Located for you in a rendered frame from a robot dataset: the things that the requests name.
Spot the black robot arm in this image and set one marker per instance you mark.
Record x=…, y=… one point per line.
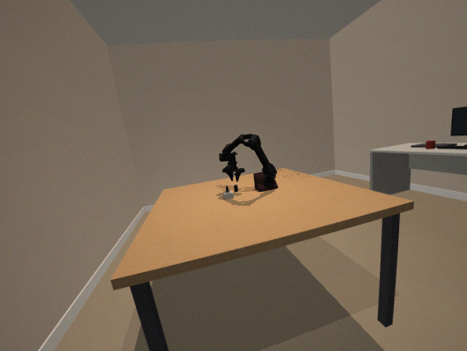
x=253, y=143

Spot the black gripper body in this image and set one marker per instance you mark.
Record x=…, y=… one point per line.
x=240, y=170

